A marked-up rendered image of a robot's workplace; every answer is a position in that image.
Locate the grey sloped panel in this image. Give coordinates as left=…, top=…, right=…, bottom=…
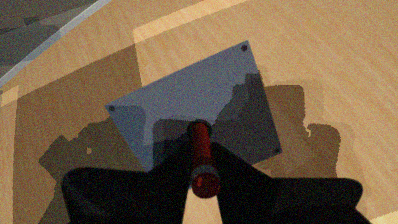
left=104, top=40, right=282, bottom=172

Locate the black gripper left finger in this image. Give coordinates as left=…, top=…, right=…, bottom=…
left=61, top=141, right=194, bottom=224

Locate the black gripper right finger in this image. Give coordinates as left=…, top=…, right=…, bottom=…
left=211, top=142, right=363, bottom=224

